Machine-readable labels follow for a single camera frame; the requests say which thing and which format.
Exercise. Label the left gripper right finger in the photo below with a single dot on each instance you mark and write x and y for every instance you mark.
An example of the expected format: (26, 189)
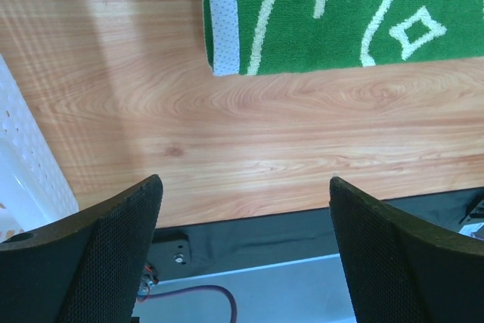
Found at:
(400, 268)

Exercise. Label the white perforated plastic basket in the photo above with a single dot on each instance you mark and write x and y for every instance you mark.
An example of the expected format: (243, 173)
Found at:
(34, 191)

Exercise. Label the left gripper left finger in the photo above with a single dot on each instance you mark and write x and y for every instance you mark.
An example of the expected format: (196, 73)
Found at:
(86, 267)

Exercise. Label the green dinosaur pattern towel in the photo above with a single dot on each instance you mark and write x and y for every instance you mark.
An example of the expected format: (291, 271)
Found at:
(262, 37)

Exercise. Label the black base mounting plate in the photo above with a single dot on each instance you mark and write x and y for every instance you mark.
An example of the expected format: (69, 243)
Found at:
(216, 247)

